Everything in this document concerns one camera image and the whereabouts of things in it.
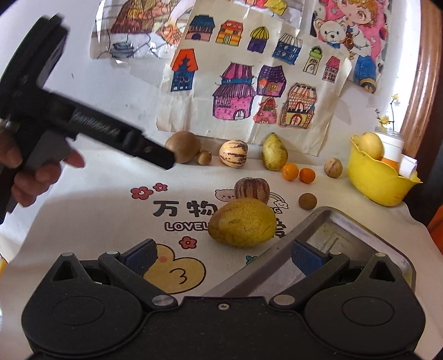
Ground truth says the large yellow mango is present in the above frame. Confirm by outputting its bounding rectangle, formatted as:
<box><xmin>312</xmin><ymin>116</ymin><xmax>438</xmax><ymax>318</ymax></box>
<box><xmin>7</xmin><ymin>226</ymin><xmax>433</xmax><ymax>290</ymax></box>
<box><xmin>208</xmin><ymin>198</ymin><xmax>277</xmax><ymax>248</ymax></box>

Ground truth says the orange tangerine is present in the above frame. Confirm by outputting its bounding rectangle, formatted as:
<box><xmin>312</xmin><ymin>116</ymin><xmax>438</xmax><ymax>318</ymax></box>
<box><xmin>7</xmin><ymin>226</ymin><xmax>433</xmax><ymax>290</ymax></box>
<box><xmin>282</xmin><ymin>163</ymin><xmax>299</xmax><ymax>181</ymax></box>
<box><xmin>299</xmin><ymin>167</ymin><xmax>316</xmax><ymax>184</ymax></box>

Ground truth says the dark striped pepino melon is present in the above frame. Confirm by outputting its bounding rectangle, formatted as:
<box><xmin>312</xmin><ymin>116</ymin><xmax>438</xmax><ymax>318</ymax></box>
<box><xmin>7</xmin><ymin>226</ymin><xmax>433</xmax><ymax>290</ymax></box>
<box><xmin>234</xmin><ymin>177</ymin><xmax>270</xmax><ymax>204</ymax></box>

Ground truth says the large brown round fruit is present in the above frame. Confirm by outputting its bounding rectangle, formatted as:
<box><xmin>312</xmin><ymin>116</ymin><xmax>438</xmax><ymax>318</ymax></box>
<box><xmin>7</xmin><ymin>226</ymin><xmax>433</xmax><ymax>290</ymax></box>
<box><xmin>164</xmin><ymin>130</ymin><xmax>201</xmax><ymax>163</ymax></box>

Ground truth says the pale striped pepino melon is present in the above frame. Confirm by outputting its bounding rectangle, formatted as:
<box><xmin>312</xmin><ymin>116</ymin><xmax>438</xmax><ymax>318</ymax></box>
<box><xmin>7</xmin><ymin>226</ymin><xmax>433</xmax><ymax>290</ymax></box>
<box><xmin>218</xmin><ymin>140</ymin><xmax>249</xmax><ymax>169</ymax></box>

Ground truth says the person's left hand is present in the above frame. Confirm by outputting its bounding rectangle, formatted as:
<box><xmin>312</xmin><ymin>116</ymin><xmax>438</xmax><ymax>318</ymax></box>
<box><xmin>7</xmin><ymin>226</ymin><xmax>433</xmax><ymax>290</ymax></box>
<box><xmin>0</xmin><ymin>129</ymin><xmax>86</xmax><ymax>208</ymax></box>

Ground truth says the metal tray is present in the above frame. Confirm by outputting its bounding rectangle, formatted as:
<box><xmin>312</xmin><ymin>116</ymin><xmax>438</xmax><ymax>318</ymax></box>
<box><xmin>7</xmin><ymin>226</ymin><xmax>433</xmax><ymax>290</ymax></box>
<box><xmin>205</xmin><ymin>206</ymin><xmax>416</xmax><ymax>298</ymax></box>

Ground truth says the small brown kiwi fruit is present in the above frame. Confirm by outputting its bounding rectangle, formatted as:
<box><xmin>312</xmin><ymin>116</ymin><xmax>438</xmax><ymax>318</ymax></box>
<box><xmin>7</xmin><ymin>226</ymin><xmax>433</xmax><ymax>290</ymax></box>
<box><xmin>298</xmin><ymin>193</ymin><xmax>318</xmax><ymax>211</ymax></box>

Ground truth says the white printed tablecloth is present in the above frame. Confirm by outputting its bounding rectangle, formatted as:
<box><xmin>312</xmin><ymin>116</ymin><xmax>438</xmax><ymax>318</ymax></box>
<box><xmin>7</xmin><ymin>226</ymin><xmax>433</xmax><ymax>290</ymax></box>
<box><xmin>1</xmin><ymin>149</ymin><xmax>442</xmax><ymax>359</ymax></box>

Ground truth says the small beige striped melon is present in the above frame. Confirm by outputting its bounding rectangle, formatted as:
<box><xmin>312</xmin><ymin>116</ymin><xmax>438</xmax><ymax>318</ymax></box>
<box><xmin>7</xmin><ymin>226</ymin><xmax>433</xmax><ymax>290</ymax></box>
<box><xmin>324</xmin><ymin>158</ymin><xmax>343</xmax><ymax>179</ymax></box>

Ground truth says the yellow plastic bowl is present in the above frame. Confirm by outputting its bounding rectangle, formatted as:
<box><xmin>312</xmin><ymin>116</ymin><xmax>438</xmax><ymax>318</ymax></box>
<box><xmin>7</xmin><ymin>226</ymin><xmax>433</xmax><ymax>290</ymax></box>
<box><xmin>348</xmin><ymin>135</ymin><xmax>423</xmax><ymax>207</ymax></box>

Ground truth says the yellow green pear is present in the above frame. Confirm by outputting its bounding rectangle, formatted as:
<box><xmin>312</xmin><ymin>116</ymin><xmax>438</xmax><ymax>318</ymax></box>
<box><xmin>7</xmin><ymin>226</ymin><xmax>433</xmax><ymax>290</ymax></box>
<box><xmin>262</xmin><ymin>133</ymin><xmax>288</xmax><ymax>171</ymax></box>

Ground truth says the top left drawing paper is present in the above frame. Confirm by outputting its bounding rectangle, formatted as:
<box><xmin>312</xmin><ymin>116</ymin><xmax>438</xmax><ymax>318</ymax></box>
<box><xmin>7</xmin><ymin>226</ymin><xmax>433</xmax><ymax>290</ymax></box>
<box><xmin>90</xmin><ymin>0</ymin><xmax>194</xmax><ymax>61</ymax></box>

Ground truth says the small brown nut fruit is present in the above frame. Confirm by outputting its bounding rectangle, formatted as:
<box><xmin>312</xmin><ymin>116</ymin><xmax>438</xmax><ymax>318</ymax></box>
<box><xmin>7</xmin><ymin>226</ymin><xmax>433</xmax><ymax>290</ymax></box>
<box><xmin>196</xmin><ymin>150</ymin><xmax>212</xmax><ymax>166</ymax></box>

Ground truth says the yellow apple in bowl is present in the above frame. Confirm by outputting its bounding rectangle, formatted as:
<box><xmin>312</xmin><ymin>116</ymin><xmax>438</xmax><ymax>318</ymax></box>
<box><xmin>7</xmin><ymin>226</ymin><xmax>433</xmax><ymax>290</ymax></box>
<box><xmin>357</xmin><ymin>132</ymin><xmax>384</xmax><ymax>161</ymax></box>

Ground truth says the white rolled paper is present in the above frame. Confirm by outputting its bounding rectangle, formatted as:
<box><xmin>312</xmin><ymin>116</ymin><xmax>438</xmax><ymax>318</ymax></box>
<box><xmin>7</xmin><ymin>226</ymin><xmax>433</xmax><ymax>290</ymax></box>
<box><xmin>399</xmin><ymin>155</ymin><xmax>418</xmax><ymax>179</ymax></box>

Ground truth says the white orange cup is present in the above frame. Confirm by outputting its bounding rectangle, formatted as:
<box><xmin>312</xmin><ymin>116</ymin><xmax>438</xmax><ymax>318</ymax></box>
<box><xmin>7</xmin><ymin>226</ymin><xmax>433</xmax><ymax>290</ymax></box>
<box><xmin>375</xmin><ymin>126</ymin><xmax>404</xmax><ymax>172</ymax></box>

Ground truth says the yellow flower twig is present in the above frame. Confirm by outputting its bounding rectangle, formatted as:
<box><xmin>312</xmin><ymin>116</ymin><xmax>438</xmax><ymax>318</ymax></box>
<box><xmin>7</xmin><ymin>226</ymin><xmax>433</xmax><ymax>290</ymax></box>
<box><xmin>375</xmin><ymin>93</ymin><xmax>401</xmax><ymax>131</ymax></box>

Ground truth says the houses children drawing paper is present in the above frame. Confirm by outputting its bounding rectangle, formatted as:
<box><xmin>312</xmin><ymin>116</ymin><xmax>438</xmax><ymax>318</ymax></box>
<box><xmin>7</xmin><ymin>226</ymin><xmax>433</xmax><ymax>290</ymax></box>
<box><xmin>156</xmin><ymin>1</ymin><xmax>351</xmax><ymax>156</ymax></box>

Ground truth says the girl with bear drawing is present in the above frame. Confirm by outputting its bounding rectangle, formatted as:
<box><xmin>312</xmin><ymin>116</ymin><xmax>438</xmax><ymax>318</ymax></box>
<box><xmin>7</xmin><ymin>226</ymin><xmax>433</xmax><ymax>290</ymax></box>
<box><xmin>311</xmin><ymin>0</ymin><xmax>391</xmax><ymax>94</ymax></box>

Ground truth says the wooden door frame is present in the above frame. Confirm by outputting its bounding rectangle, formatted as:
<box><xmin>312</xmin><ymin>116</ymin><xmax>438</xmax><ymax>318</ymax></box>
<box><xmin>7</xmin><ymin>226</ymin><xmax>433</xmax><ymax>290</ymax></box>
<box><xmin>401</xmin><ymin>1</ymin><xmax>442</xmax><ymax>158</ymax></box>

